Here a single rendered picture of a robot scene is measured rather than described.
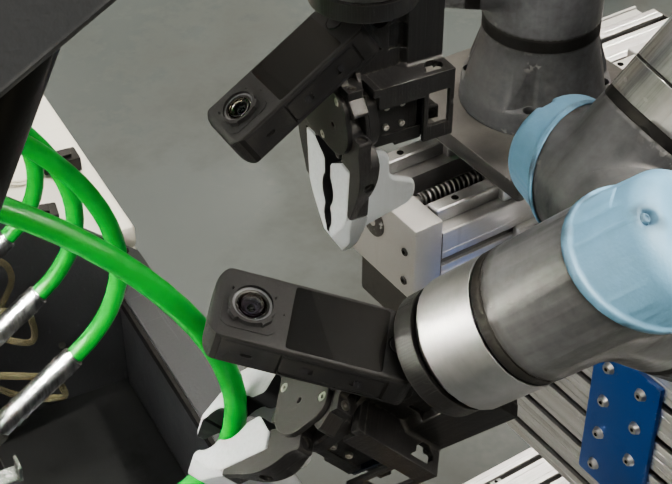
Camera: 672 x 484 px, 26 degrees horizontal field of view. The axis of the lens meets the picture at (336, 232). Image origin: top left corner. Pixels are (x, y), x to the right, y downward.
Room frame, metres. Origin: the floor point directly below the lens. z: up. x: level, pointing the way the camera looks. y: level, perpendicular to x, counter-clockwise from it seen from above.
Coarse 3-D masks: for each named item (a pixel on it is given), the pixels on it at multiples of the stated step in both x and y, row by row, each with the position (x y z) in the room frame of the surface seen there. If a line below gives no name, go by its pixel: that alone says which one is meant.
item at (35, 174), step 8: (24, 160) 0.94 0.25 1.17; (32, 168) 0.94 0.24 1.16; (40, 168) 0.95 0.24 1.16; (32, 176) 0.94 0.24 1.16; (40, 176) 0.94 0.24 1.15; (32, 184) 0.94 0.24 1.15; (40, 184) 0.94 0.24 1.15; (32, 192) 0.94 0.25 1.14; (40, 192) 0.94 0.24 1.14; (24, 200) 0.94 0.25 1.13; (32, 200) 0.94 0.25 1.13; (40, 200) 0.95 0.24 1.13; (0, 232) 0.93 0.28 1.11; (8, 232) 0.93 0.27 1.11; (16, 232) 0.93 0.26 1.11; (0, 240) 0.93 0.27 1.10; (8, 240) 0.93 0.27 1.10; (0, 248) 0.92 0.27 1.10; (8, 248) 0.93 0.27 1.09; (0, 256) 0.92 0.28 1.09
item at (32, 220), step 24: (0, 216) 0.59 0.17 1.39; (24, 216) 0.60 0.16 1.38; (48, 216) 0.60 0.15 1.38; (48, 240) 0.60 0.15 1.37; (72, 240) 0.60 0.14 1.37; (96, 240) 0.60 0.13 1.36; (96, 264) 0.60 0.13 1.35; (120, 264) 0.60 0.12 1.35; (144, 288) 0.60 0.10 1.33; (168, 288) 0.61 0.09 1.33; (168, 312) 0.60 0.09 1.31; (192, 312) 0.61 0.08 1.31; (192, 336) 0.60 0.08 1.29; (216, 360) 0.60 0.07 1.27; (240, 384) 0.61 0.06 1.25; (240, 408) 0.61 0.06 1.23; (192, 480) 0.61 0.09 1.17
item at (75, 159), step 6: (60, 150) 1.20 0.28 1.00; (66, 150) 1.20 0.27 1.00; (72, 150) 1.20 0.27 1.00; (66, 156) 1.19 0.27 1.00; (72, 156) 1.19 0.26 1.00; (78, 156) 1.19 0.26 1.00; (72, 162) 1.19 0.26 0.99; (78, 162) 1.19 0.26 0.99; (78, 168) 1.19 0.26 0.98; (48, 174) 1.18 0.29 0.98; (12, 180) 1.17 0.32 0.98; (18, 180) 1.17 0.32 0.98; (24, 180) 1.17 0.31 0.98
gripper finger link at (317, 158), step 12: (312, 132) 0.82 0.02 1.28; (312, 144) 0.82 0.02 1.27; (324, 144) 0.82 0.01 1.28; (312, 156) 0.82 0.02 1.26; (324, 156) 0.81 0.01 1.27; (312, 168) 0.82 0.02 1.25; (324, 168) 0.81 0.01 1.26; (312, 180) 0.83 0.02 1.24; (324, 180) 0.81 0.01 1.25; (324, 192) 0.81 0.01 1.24; (324, 204) 0.81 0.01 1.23; (324, 216) 0.81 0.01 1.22; (324, 228) 0.81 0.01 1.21
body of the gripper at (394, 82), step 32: (320, 0) 0.79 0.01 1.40; (416, 0) 0.81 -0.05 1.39; (384, 32) 0.81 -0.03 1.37; (416, 32) 0.82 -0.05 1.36; (384, 64) 0.81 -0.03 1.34; (416, 64) 0.81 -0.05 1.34; (448, 64) 0.81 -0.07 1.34; (352, 96) 0.78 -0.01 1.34; (384, 96) 0.78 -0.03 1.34; (416, 96) 0.80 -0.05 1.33; (448, 96) 0.81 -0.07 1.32; (320, 128) 0.80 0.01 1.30; (384, 128) 0.80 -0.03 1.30; (416, 128) 0.81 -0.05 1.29; (448, 128) 0.81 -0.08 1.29
